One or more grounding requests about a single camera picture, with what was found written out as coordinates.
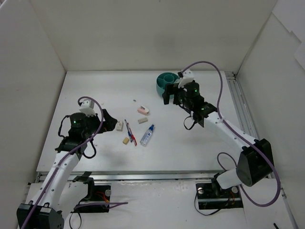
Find pink white mini stapler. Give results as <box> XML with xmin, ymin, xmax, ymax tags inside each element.
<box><xmin>137</xmin><ymin>105</ymin><xmax>149</xmax><ymax>115</ymax></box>

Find white staples box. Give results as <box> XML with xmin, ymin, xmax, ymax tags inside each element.
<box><xmin>116</xmin><ymin>120</ymin><xmax>124</xmax><ymax>132</ymax></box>

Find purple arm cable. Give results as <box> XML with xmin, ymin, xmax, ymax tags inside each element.
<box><xmin>20</xmin><ymin>96</ymin><xmax>129</xmax><ymax>229</ymax></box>
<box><xmin>180</xmin><ymin>61</ymin><xmax>282</xmax><ymax>207</ymax></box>

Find clear blue spray bottle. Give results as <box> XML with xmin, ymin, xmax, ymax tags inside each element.
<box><xmin>140</xmin><ymin>125</ymin><xmax>154</xmax><ymax>146</ymax></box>

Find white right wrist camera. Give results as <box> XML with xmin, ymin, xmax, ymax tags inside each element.
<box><xmin>178</xmin><ymin>69</ymin><xmax>194</xmax><ymax>88</ymax></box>

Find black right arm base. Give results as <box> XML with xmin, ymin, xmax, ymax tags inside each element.
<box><xmin>195</xmin><ymin>183</ymin><xmax>244</xmax><ymax>212</ymax></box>

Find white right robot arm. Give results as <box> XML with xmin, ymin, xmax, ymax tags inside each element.
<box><xmin>162</xmin><ymin>71</ymin><xmax>275</xmax><ymax>197</ymax></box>

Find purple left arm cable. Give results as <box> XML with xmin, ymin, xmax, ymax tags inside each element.
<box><xmin>20</xmin><ymin>96</ymin><xmax>129</xmax><ymax>229</ymax></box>

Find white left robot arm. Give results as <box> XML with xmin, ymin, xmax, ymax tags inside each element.
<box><xmin>17</xmin><ymin>108</ymin><xmax>118</xmax><ymax>229</ymax></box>

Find yellow eraser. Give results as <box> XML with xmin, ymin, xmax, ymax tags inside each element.
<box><xmin>122</xmin><ymin>137</ymin><xmax>130</xmax><ymax>145</ymax></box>

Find teal round desk organizer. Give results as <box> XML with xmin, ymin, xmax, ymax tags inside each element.
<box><xmin>156</xmin><ymin>72</ymin><xmax>179</xmax><ymax>97</ymax></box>

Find blue gel pen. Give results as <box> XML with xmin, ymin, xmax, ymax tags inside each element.
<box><xmin>124</xmin><ymin>119</ymin><xmax>133</xmax><ymax>142</ymax></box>

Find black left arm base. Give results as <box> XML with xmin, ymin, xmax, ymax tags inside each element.
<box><xmin>62</xmin><ymin>171</ymin><xmax>111</xmax><ymax>213</ymax></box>

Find grey white eraser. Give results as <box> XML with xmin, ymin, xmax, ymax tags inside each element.
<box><xmin>138</xmin><ymin>117</ymin><xmax>148</xmax><ymax>124</ymax></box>

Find red gel pen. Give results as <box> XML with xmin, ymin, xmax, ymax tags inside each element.
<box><xmin>129</xmin><ymin>126</ymin><xmax>137</xmax><ymax>146</ymax></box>

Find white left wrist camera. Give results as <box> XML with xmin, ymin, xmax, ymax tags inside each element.
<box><xmin>79</xmin><ymin>99</ymin><xmax>95</xmax><ymax>117</ymax></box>

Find aluminium rail frame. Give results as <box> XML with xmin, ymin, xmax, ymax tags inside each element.
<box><xmin>35</xmin><ymin>71</ymin><xmax>286</xmax><ymax>198</ymax></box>

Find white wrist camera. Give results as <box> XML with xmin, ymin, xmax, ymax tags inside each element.
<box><xmin>178</xmin><ymin>69</ymin><xmax>194</xmax><ymax>88</ymax></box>
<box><xmin>79</xmin><ymin>99</ymin><xmax>95</xmax><ymax>117</ymax></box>

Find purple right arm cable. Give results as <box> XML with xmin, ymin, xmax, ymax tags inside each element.
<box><xmin>180</xmin><ymin>61</ymin><xmax>282</xmax><ymax>207</ymax></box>

